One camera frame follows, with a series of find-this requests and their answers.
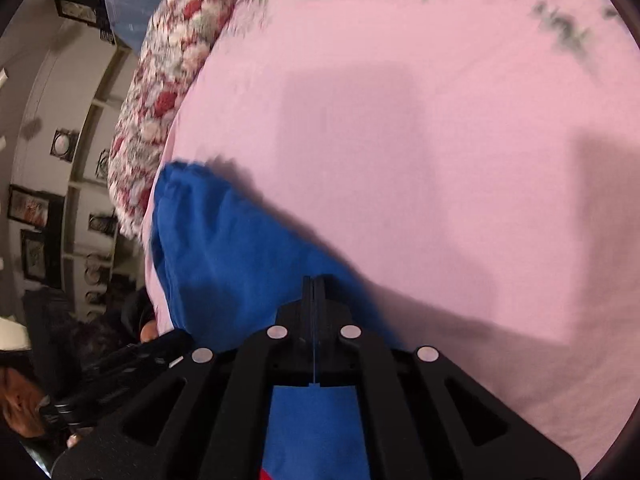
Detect red floral quilt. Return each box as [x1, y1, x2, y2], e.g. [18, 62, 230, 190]
[107, 0, 241, 241]

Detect framed round white picture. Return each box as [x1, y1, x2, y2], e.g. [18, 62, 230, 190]
[49, 129, 81, 162]

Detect blue pants with red waist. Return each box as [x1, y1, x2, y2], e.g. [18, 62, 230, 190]
[150, 160, 416, 480]

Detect black framed picture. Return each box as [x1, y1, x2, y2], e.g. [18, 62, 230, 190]
[20, 229, 51, 281]
[7, 185, 66, 226]
[54, 0, 103, 28]

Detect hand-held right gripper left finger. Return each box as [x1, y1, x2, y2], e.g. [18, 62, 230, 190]
[52, 276, 315, 480]

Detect white cloth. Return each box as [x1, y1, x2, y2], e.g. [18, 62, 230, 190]
[0, 316, 32, 353]

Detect pink floral bed sheet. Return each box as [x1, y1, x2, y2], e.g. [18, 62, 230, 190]
[145, 0, 640, 480]

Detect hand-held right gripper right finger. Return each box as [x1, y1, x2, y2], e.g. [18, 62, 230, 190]
[314, 275, 581, 480]

